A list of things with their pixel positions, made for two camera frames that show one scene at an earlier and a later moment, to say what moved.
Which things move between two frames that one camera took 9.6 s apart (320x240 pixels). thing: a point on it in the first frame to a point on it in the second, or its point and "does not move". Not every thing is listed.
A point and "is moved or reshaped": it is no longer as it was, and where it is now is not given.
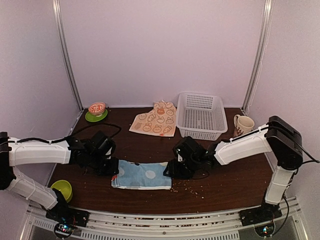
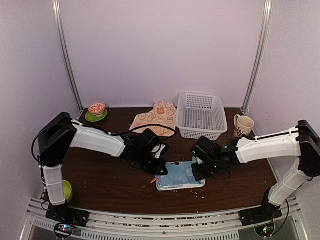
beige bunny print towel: [161, 121] does not move
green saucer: [93, 118] does not move
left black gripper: [112, 170] to [157, 170]
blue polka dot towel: [145, 176] is moved or reshaped
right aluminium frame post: [260, 54] does not move
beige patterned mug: [243, 124] does not move
